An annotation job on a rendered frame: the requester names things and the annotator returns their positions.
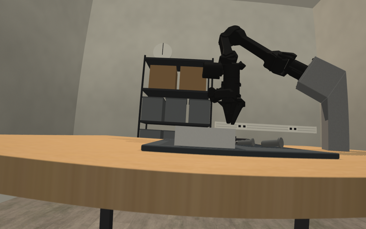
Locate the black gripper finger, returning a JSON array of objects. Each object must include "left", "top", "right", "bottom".
[
  {"left": 231, "top": 105, "right": 243, "bottom": 125},
  {"left": 218, "top": 101, "right": 237, "bottom": 124}
]

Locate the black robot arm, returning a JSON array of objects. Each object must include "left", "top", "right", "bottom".
[{"left": 202, "top": 25, "right": 308, "bottom": 80}]

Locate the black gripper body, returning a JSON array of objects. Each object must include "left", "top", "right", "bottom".
[{"left": 214, "top": 77, "right": 245, "bottom": 107}]

